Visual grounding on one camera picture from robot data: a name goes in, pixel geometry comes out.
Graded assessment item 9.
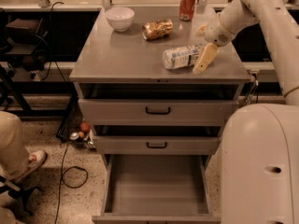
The white red sneaker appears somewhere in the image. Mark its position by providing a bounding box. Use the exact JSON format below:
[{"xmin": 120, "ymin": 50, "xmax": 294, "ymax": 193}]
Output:
[{"xmin": 13, "ymin": 150, "xmax": 47, "ymax": 183}]

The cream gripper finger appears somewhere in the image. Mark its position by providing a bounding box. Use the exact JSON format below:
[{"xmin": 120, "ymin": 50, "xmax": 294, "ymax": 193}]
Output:
[
  {"xmin": 192, "ymin": 43, "xmax": 219, "ymax": 74},
  {"xmin": 195, "ymin": 23, "xmax": 207, "ymax": 37}
]

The crushed golden snack can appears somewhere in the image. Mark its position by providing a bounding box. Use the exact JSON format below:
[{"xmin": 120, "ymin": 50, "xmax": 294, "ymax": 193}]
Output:
[{"xmin": 142, "ymin": 19, "xmax": 173, "ymax": 40}]

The white ceramic bowl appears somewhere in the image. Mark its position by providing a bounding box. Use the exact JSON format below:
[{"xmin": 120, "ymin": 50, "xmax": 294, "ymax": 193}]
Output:
[{"xmin": 105, "ymin": 7, "xmax": 135, "ymax": 32}]

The red soda can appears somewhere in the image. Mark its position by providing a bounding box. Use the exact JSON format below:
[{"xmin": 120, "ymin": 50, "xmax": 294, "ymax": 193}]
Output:
[{"xmin": 179, "ymin": 0, "xmax": 195, "ymax": 21}]

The grey top drawer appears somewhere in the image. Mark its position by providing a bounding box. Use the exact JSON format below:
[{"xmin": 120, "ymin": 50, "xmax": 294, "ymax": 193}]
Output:
[{"xmin": 78, "ymin": 99, "xmax": 238, "ymax": 127}]

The silver can on floor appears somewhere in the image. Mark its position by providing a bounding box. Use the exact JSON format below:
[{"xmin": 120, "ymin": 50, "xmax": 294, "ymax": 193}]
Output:
[{"xmin": 69, "ymin": 133, "xmax": 79, "ymax": 141}]

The grey metal drawer cabinet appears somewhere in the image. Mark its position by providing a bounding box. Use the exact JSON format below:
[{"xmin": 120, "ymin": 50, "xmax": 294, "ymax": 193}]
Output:
[{"xmin": 69, "ymin": 5, "xmax": 251, "ymax": 224}]

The orange fruit on floor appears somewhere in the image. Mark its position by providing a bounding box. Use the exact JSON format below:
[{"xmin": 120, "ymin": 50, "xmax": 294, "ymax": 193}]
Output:
[{"xmin": 79, "ymin": 121, "xmax": 90, "ymax": 133}]

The black floor cable loop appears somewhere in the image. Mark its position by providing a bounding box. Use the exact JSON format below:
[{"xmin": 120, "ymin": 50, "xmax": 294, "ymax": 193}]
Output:
[{"xmin": 54, "ymin": 140, "xmax": 90, "ymax": 224}]

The grey middle drawer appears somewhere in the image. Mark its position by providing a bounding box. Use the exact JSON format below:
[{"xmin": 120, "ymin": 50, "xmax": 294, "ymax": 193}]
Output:
[{"xmin": 93, "ymin": 136, "xmax": 220, "ymax": 155}]

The black office chair base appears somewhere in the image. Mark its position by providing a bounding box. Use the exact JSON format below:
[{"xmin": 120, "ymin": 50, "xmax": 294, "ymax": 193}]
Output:
[{"xmin": 0, "ymin": 175, "xmax": 43, "ymax": 217}]

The beige trouser leg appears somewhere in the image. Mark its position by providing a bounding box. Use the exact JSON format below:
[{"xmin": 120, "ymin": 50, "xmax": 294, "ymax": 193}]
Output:
[{"xmin": 0, "ymin": 111, "xmax": 29, "ymax": 181}]

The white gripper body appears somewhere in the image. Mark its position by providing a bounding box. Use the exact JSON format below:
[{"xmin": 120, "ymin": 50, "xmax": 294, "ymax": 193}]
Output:
[{"xmin": 204, "ymin": 13, "xmax": 235, "ymax": 47}]

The black wire basket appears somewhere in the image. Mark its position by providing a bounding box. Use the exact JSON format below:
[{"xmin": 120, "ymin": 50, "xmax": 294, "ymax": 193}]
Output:
[{"xmin": 56, "ymin": 97, "xmax": 83, "ymax": 143}]

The clear plastic water bottle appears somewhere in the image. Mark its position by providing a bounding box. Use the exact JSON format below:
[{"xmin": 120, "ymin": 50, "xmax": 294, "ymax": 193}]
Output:
[{"xmin": 163, "ymin": 44, "xmax": 203, "ymax": 70}]

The dark equipment on shelf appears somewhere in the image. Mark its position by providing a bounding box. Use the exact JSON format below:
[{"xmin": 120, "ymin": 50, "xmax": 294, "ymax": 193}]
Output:
[{"xmin": 0, "ymin": 10, "xmax": 49, "ymax": 72}]

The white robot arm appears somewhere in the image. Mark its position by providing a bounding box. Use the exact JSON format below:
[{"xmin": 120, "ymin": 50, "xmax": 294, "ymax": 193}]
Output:
[{"xmin": 193, "ymin": 0, "xmax": 299, "ymax": 224}]

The grey open bottom drawer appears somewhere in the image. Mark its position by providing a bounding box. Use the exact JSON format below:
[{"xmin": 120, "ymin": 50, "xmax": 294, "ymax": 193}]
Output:
[{"xmin": 92, "ymin": 155, "xmax": 221, "ymax": 224}]

